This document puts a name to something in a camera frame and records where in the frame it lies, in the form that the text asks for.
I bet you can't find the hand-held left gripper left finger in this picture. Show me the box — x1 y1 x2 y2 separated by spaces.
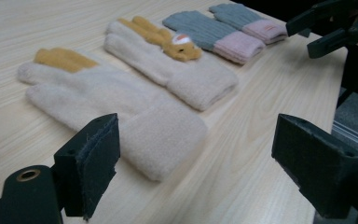
53 113 121 221

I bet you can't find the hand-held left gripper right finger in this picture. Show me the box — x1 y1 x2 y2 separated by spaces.
270 113 358 219

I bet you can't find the beige glove with fox toy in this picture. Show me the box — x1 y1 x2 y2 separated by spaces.
103 16 240 112

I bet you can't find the metal floor rail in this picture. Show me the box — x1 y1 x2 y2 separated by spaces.
331 120 358 151

